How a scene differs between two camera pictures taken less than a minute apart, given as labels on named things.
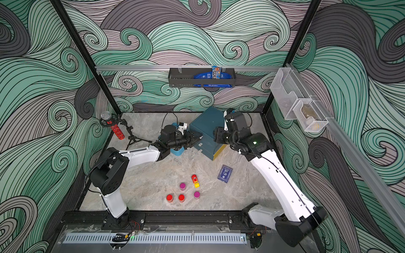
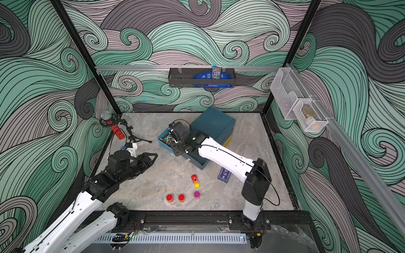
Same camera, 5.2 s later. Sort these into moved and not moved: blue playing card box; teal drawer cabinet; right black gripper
Moved: right black gripper; teal drawer cabinet
Not moved: blue playing card box
